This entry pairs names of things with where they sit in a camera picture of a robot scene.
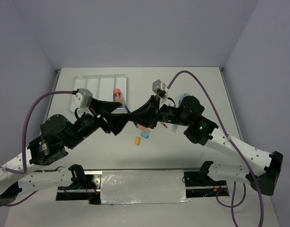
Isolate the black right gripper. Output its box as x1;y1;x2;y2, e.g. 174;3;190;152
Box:
131;94;190;128

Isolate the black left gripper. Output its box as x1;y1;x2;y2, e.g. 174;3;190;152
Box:
64;97;133;149

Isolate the dark blue gel pen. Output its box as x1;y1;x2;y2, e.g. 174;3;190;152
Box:
121;96;139;130

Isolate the pink capped crayon tube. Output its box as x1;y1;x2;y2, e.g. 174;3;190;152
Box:
114;88;121;103

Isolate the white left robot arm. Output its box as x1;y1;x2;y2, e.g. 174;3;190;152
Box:
0;99;130;207

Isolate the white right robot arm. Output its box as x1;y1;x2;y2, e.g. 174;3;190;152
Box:
130;96;283;196

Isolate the light blue highlighter cap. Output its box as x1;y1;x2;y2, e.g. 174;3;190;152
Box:
141;131;149;139

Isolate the white compartment tray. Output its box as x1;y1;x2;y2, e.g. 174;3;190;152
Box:
72;74;128;102

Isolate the light blue highlighter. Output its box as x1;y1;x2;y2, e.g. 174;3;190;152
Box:
171;124;179;133

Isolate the orange highlighter cap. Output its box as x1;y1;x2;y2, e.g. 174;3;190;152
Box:
135;136;141;145

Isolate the silver foil sheet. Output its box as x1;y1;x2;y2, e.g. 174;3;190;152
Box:
100;170;188;205

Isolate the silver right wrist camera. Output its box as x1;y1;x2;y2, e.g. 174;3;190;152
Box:
152;79;168;107

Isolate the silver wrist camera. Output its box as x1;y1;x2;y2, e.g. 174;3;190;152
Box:
152;79;168;107
73;88;93;110

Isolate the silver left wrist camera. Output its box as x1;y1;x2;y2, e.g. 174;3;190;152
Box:
73;88;93;110

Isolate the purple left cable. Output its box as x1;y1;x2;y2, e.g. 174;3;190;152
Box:
0;89;78;206

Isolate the purple cable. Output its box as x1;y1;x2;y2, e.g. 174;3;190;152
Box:
167;70;265;227
0;89;78;206

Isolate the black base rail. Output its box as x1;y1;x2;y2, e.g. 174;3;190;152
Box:
56;169;229;205

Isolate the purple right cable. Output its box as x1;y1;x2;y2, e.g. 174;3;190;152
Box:
167;70;265;227

